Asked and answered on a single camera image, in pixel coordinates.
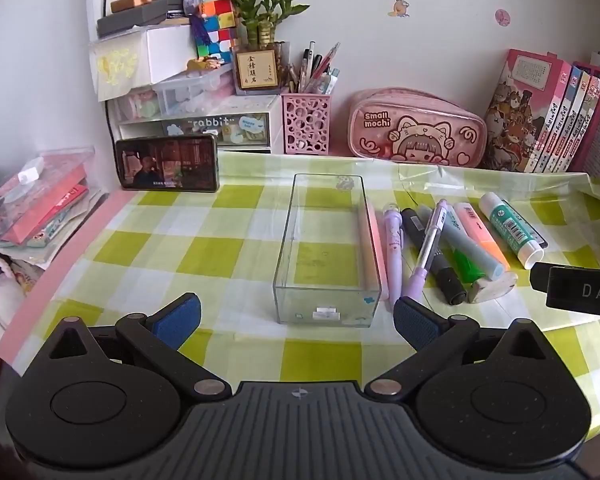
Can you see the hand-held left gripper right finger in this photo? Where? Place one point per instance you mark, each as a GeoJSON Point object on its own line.
{"type": "Point", "coordinates": [416, 320]}

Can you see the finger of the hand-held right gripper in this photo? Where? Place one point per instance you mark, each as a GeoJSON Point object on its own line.
{"type": "Point", "coordinates": [580, 290]}

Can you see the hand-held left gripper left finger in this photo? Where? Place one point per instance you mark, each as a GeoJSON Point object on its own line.
{"type": "Point", "coordinates": [175, 320]}

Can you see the purple clear mechanical pencil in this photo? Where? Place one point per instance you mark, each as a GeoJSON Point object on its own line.
{"type": "Point", "coordinates": [417, 275]}

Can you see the black marker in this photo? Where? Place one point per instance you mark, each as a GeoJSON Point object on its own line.
{"type": "Point", "coordinates": [452, 287]}

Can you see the purple cartoon print pen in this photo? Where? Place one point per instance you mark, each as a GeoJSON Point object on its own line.
{"type": "Point", "coordinates": [394, 255]}

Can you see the pink highlighter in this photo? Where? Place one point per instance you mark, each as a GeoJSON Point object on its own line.
{"type": "Point", "coordinates": [377, 260]}

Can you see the green cap highlighter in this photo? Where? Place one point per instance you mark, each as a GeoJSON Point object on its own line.
{"type": "Point", "coordinates": [467, 265]}

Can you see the white eraser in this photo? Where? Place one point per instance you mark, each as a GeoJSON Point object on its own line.
{"type": "Point", "coordinates": [492, 287]}

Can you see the white green glue stick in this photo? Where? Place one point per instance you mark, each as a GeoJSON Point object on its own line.
{"type": "Point", "coordinates": [510, 227]}

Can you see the clear plastic organiser box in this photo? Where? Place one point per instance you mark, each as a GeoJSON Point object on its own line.
{"type": "Point", "coordinates": [290, 310]}

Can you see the orange highlighter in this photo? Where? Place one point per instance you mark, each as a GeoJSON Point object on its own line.
{"type": "Point", "coordinates": [467, 215]}

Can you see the green checked tablecloth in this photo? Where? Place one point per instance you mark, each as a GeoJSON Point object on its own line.
{"type": "Point", "coordinates": [205, 250]}

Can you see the black smartphone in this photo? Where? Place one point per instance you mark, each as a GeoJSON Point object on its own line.
{"type": "Point", "coordinates": [165, 162]}

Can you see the clear storage case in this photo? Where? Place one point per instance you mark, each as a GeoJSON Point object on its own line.
{"type": "Point", "coordinates": [55, 195]}

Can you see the pink cartoon pencil case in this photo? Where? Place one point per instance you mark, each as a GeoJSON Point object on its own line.
{"type": "Point", "coordinates": [415, 130]}

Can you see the cartoon printed book slipcase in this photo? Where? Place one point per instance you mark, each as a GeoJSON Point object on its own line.
{"type": "Point", "coordinates": [515, 110]}

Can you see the white charger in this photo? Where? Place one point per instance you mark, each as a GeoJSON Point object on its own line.
{"type": "Point", "coordinates": [31, 171]}

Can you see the white drawer organiser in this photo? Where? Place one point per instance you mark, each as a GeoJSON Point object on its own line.
{"type": "Point", "coordinates": [275, 125]}

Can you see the pink perforated pen holder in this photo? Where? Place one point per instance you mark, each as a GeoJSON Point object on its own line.
{"type": "Point", "coordinates": [307, 125]}

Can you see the clear small drawer box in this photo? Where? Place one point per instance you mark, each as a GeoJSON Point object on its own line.
{"type": "Point", "coordinates": [190, 90]}

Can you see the small golden figurine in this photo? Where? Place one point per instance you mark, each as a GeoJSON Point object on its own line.
{"type": "Point", "coordinates": [207, 65]}

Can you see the yellow print plastic sheet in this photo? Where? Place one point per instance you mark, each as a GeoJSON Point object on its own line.
{"type": "Point", "coordinates": [115, 67]}

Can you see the white box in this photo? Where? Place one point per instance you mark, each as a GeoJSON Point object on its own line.
{"type": "Point", "coordinates": [170, 55]}

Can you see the lucky bamboo in glass vase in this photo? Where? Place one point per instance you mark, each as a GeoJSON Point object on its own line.
{"type": "Point", "coordinates": [257, 67]}

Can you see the bunch of pens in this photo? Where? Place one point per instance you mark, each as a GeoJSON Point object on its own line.
{"type": "Point", "coordinates": [312, 72]}

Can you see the colourful puzzle cube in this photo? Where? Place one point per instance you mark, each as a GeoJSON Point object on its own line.
{"type": "Point", "coordinates": [220, 30]}

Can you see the dark grey box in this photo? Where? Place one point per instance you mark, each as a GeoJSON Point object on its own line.
{"type": "Point", "coordinates": [130, 20]}

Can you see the brown wooden block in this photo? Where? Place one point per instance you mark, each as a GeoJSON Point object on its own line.
{"type": "Point", "coordinates": [130, 4]}

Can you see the pink round wall sticker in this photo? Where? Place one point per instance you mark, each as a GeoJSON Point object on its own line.
{"type": "Point", "coordinates": [502, 16]}

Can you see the brown animal wall sticker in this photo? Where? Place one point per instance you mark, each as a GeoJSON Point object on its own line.
{"type": "Point", "coordinates": [399, 8]}

